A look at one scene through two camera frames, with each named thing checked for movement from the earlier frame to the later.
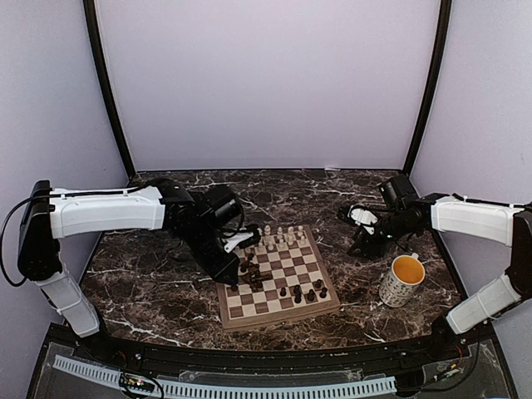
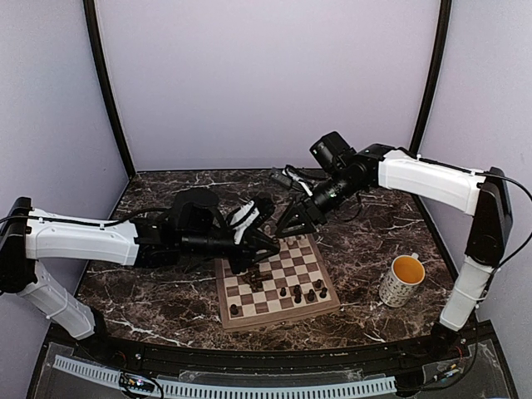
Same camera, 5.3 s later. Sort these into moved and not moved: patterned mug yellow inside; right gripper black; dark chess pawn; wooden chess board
Moved: right gripper black
Not moved: dark chess pawn; patterned mug yellow inside; wooden chess board
